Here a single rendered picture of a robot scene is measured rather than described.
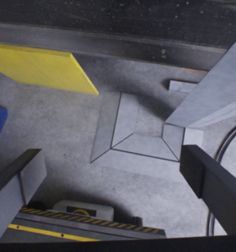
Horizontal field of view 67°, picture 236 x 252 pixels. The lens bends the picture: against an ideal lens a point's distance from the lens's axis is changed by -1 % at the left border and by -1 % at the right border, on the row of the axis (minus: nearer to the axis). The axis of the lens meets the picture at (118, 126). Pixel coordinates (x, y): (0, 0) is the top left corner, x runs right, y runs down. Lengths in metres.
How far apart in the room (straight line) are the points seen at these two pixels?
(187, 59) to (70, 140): 0.69
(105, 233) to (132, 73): 0.74
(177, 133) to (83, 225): 0.57
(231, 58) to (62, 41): 0.48
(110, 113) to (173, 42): 0.50
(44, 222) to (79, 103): 0.58
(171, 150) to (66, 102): 0.60
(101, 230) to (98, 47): 0.57
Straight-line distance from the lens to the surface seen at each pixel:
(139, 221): 0.86
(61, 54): 0.65
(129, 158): 0.91
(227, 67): 0.36
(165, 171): 0.92
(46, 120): 1.06
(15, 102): 1.18
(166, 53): 0.58
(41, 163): 0.17
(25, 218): 0.75
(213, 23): 0.53
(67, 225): 0.69
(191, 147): 0.16
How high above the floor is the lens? 0.92
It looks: 80 degrees down
